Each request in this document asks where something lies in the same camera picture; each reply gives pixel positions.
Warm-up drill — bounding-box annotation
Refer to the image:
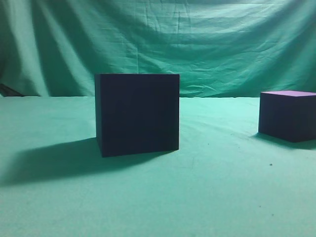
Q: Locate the green cloth backdrop and cover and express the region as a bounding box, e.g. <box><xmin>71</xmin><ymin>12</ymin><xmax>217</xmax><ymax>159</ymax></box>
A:
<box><xmin>0</xmin><ymin>0</ymin><xmax>316</xmax><ymax>237</ymax></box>

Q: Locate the purple-topped cube block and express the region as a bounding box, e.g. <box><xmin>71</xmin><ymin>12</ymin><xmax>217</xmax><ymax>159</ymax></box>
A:
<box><xmin>258</xmin><ymin>90</ymin><xmax>316</xmax><ymax>143</ymax></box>

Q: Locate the large dark cube block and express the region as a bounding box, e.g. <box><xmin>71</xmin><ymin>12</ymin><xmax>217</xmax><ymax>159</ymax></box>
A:
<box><xmin>94</xmin><ymin>74</ymin><xmax>180</xmax><ymax>157</ymax></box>

